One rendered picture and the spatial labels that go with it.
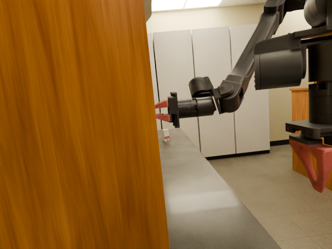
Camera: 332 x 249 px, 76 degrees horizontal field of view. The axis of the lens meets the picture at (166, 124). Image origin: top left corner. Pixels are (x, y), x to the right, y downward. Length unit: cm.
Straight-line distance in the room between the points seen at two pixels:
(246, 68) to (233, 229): 43
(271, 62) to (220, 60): 342
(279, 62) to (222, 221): 38
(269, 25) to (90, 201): 71
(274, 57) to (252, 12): 428
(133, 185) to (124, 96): 15
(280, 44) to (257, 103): 363
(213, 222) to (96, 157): 33
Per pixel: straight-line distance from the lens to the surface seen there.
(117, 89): 34
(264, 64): 33
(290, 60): 33
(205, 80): 69
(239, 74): 66
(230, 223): 56
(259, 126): 402
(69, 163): 38
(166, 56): 359
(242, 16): 452
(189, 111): 61
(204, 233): 53
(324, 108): 35
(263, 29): 80
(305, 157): 38
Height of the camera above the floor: 125
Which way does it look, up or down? 9 degrees down
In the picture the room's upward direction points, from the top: 6 degrees counter-clockwise
